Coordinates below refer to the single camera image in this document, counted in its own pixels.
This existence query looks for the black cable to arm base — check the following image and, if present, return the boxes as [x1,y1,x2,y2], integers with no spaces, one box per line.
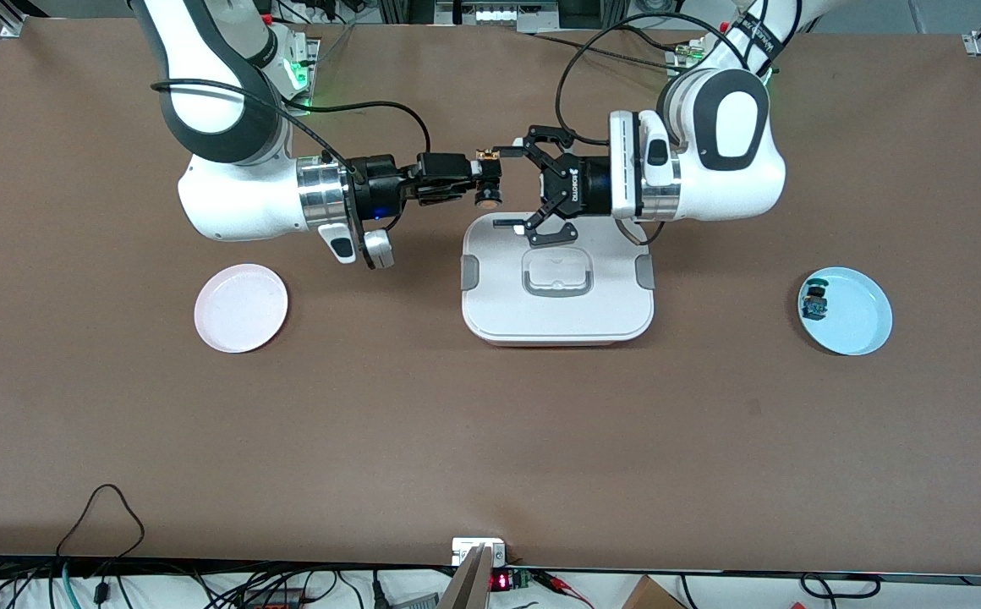
[528,29,696,70]

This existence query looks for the black flat looped cable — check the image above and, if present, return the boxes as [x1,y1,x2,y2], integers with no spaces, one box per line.
[798,573,882,601]

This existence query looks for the light blue round plate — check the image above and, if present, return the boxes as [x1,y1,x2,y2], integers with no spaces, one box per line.
[797,266,894,356]

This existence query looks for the red clip test leads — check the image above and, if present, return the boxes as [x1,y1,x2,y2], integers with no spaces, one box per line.
[533,570,595,609]

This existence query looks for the lit white device on frame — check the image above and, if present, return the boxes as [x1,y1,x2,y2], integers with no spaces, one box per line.
[435,0,561,33]

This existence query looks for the pale pink round plate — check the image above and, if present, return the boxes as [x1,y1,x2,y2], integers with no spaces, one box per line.
[194,264,289,354]

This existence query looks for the orange push-button switch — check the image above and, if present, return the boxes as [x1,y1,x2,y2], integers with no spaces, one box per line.
[474,148,506,211]

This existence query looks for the small white box device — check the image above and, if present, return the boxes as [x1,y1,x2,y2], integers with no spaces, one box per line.
[451,537,509,567]

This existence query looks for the white lidded lunch box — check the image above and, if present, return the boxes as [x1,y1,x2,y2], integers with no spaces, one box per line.
[461,211,655,348]

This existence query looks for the aluminium profile bar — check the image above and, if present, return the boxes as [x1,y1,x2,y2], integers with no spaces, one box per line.
[437,544,496,609]

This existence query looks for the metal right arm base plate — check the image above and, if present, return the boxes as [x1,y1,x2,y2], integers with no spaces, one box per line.
[283,37,321,118]

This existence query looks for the thin black looped cable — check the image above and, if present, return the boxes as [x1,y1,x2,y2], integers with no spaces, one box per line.
[54,483,147,566]

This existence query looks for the brown cardboard box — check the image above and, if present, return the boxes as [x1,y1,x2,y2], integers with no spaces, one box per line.
[621,575,688,609]

